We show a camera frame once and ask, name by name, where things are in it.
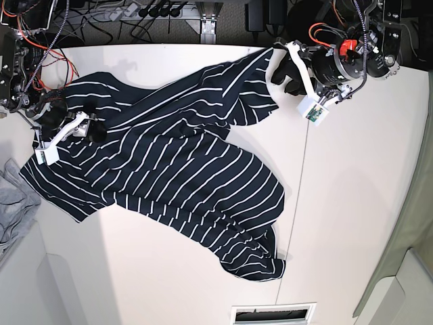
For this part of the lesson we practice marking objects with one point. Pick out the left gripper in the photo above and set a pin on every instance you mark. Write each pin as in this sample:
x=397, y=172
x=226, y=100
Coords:
x=334, y=72

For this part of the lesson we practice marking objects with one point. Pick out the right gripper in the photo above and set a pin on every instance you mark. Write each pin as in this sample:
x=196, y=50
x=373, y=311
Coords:
x=52, y=113

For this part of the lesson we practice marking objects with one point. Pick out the navy white striped t-shirt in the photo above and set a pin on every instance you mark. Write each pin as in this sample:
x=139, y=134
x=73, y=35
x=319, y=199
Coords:
x=166, y=155

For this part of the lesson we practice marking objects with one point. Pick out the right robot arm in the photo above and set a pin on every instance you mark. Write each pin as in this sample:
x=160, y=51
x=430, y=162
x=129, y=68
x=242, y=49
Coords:
x=22, y=89

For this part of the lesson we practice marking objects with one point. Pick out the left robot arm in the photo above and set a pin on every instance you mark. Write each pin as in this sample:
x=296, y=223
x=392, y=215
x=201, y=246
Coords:
x=377, y=23

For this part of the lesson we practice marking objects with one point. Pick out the round black base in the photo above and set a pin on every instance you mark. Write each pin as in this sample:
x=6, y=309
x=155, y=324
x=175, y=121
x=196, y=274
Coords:
x=303, y=14

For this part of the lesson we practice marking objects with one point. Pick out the black power bricks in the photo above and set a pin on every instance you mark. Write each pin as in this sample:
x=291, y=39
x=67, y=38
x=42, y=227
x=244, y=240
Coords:
x=266, y=16

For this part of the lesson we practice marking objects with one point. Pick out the grey cloth pile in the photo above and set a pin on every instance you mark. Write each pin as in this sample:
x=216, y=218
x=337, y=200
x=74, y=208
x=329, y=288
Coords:
x=19, y=204

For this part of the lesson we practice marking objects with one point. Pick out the white power strip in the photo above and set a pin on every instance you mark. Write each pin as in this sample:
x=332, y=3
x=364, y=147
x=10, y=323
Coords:
x=137, y=11

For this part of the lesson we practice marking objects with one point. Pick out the green grey bin edge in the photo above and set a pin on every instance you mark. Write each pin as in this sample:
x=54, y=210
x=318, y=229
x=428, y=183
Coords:
x=415, y=217

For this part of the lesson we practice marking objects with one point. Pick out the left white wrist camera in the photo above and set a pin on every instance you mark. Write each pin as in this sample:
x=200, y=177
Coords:
x=312, y=110

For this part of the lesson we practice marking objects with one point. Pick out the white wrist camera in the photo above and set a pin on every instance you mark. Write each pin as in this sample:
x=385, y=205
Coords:
x=47, y=153
x=312, y=110

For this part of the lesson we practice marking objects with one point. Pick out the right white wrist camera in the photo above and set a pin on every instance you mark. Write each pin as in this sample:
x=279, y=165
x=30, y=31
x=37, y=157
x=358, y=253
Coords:
x=47, y=153

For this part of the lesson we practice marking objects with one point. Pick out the aluminium frame post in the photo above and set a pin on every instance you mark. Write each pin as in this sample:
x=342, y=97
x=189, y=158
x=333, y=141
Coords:
x=204, y=20

